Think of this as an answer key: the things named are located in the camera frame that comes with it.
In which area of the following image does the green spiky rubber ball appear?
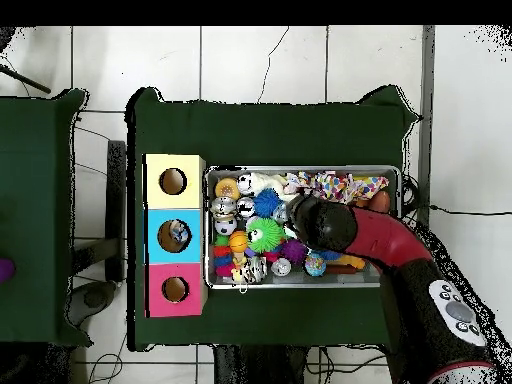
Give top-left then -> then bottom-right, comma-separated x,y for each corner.
246,217 -> 284,253

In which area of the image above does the cream knitted cloth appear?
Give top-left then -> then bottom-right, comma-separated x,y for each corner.
237,171 -> 288,196

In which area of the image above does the clear plastic bottle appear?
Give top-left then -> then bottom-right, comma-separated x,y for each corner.
167,222 -> 192,248

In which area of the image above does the polka dot colourful cloth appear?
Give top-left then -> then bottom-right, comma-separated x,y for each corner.
287,170 -> 390,205

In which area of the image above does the wooden box with three holes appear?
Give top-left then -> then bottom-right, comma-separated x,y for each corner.
142,153 -> 208,319

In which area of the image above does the blue spiky rubber ball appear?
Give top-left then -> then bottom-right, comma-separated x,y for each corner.
254,188 -> 284,216

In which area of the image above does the smooth silver can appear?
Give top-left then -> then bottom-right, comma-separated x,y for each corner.
210,196 -> 236,221

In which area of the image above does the small orange basketball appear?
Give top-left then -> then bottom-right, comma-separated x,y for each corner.
228,231 -> 250,254

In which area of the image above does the toy burger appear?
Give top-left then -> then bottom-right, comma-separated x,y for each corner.
214,177 -> 241,200

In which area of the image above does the crushed silver can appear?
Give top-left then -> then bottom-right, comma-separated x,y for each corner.
239,254 -> 270,283

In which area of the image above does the small globe ball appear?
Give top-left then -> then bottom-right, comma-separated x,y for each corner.
304,253 -> 329,278

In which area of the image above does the brown toy football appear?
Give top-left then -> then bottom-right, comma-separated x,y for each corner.
371,190 -> 393,214

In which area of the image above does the black upright panel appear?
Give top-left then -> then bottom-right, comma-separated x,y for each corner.
105,139 -> 129,283

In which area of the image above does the grey round floor base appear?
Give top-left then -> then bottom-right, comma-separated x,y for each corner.
79,281 -> 117,315

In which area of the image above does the dark green side table cloth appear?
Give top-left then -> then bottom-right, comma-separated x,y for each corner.
0,87 -> 91,347

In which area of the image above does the purple object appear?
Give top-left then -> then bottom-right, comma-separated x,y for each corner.
0,257 -> 17,285

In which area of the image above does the shallow wire mesh bin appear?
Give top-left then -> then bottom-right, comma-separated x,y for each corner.
203,164 -> 403,289

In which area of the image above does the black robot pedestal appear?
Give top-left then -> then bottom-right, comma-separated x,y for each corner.
211,343 -> 323,384

